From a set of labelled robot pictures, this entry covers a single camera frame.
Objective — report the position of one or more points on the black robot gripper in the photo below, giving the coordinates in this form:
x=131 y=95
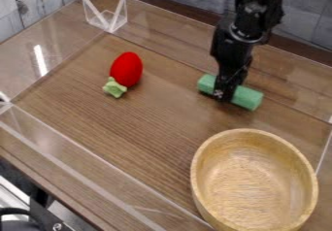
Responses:
x=233 y=57

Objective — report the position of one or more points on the green rectangular block stick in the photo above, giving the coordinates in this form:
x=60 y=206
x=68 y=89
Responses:
x=239 y=96

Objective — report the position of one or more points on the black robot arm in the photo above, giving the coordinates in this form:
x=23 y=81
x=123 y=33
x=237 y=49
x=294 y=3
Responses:
x=256 y=18

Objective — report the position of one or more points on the wooden brown bowl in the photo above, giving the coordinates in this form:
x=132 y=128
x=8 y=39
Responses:
x=252 y=182

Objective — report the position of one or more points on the red toy strawberry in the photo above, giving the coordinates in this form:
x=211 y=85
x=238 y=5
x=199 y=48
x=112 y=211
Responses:
x=124 y=74

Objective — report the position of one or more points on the black clamp under table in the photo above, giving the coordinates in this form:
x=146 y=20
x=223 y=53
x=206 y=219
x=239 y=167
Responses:
x=32 y=218

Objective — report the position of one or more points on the clear acrylic tray enclosure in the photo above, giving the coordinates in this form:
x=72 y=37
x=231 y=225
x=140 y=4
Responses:
x=112 y=155

